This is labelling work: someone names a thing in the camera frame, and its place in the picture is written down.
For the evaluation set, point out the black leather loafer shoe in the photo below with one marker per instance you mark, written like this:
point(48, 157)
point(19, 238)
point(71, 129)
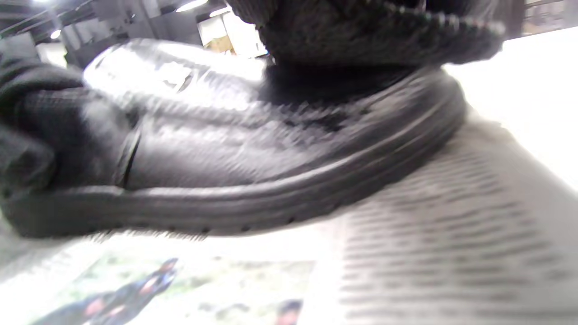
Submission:
point(226, 158)

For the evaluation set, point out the person's left hand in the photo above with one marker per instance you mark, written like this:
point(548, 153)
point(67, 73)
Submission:
point(54, 131)

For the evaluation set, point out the printed newspaper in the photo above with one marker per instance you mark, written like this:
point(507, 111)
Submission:
point(429, 253)

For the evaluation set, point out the red and grey polishing mitt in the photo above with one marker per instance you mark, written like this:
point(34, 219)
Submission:
point(361, 31)

